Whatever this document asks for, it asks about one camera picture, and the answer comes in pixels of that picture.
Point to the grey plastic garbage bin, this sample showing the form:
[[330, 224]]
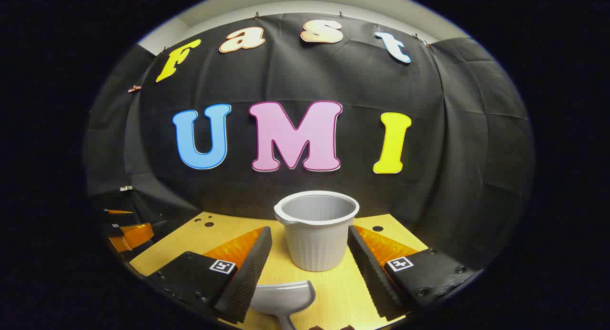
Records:
[[314, 244]]

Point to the grey plastic dustpan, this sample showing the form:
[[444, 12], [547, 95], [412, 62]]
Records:
[[281, 296]]

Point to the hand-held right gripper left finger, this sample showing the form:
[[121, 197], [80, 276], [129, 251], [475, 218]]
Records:
[[248, 273]]

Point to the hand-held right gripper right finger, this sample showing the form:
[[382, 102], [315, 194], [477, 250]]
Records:
[[371, 277]]

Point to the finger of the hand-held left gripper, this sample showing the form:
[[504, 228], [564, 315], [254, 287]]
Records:
[[136, 235], [119, 212]]

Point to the copper cloth clip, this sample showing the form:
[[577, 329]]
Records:
[[135, 88]]

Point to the black backdrop cloth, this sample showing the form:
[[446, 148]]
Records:
[[286, 73]]

